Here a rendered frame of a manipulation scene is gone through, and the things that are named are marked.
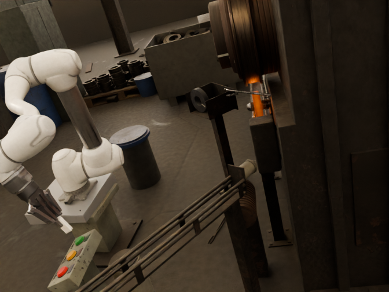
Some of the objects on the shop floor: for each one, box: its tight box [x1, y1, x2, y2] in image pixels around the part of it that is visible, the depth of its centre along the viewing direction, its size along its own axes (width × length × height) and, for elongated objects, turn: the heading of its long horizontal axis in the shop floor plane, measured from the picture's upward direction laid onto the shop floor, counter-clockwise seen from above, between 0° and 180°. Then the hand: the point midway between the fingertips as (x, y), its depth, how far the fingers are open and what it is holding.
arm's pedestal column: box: [69, 202, 143, 268], centre depth 220 cm, size 40×40×31 cm
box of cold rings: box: [144, 23, 243, 107], centre depth 435 cm, size 103×83×79 cm
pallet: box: [82, 53, 151, 108], centre depth 526 cm, size 120×81×44 cm
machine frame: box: [265, 0, 389, 292], centre depth 150 cm, size 73×108×176 cm
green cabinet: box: [0, 0, 86, 123], centre depth 476 cm, size 48×70×150 cm
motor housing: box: [229, 180, 269, 278], centre depth 161 cm, size 13×22×54 cm, turn 19°
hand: (63, 224), depth 131 cm, fingers closed
